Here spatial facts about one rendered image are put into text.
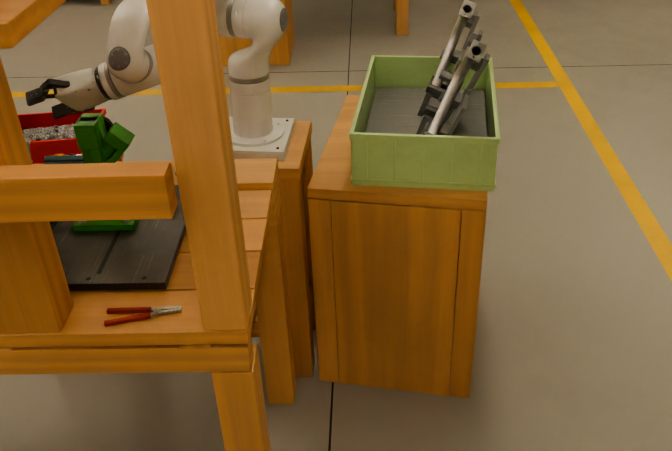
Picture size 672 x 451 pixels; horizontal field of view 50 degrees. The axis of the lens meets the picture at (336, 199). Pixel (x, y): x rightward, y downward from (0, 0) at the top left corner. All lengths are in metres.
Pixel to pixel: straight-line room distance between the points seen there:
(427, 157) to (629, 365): 1.16
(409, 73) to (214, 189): 1.40
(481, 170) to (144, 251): 0.94
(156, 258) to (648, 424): 1.67
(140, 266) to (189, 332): 0.25
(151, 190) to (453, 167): 1.03
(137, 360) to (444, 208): 0.96
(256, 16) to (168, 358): 0.95
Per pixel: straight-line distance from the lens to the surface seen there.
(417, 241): 2.15
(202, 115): 1.24
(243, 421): 1.69
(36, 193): 1.34
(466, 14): 2.33
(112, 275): 1.68
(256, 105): 2.14
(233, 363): 1.57
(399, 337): 2.40
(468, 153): 2.04
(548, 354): 2.76
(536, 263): 3.17
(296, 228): 2.21
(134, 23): 1.54
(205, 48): 1.19
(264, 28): 2.03
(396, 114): 2.40
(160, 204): 1.28
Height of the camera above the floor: 1.87
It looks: 32 degrees down
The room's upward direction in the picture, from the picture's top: 2 degrees counter-clockwise
